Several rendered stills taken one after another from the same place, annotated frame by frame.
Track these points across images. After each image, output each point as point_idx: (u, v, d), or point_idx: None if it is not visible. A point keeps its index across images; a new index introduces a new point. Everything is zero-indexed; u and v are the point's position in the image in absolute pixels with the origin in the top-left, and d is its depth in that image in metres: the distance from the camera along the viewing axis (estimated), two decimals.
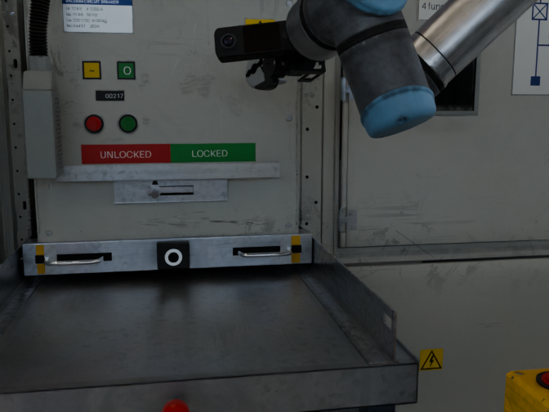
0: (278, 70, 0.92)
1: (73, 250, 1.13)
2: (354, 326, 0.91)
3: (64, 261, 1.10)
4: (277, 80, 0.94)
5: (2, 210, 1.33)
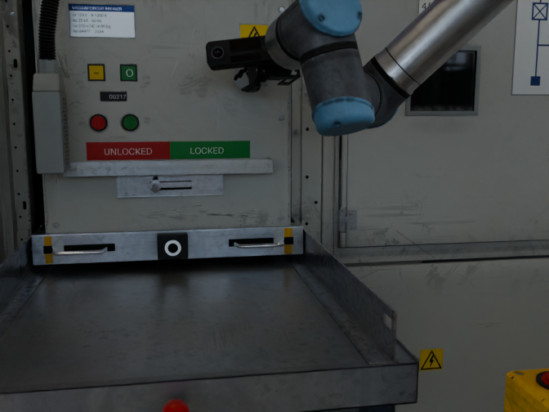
0: (261, 77, 1.09)
1: (79, 241, 1.21)
2: (354, 326, 0.91)
3: (70, 252, 1.17)
4: (259, 84, 1.11)
5: (2, 210, 1.33)
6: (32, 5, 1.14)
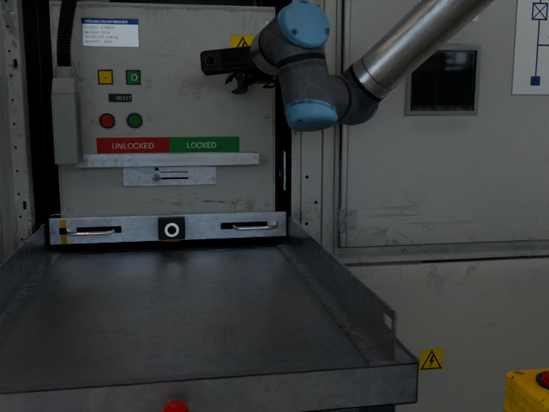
0: (247, 81, 1.27)
1: (90, 224, 1.39)
2: (354, 326, 0.91)
3: (82, 233, 1.35)
4: (247, 87, 1.29)
5: (2, 210, 1.33)
6: (50, 19, 1.32)
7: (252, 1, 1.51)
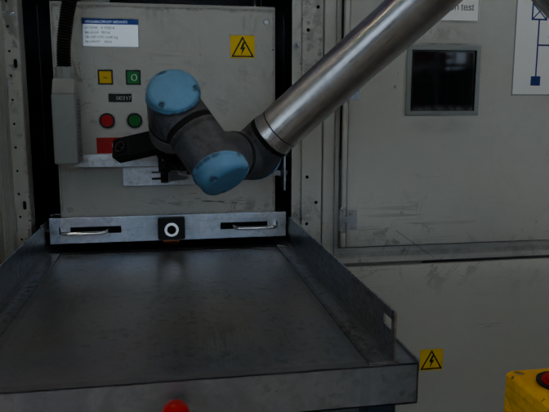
0: (160, 165, 1.23)
1: (90, 224, 1.39)
2: (354, 326, 0.91)
3: (76, 232, 1.35)
4: (164, 173, 1.25)
5: (2, 210, 1.33)
6: (50, 19, 1.32)
7: (252, 1, 1.51)
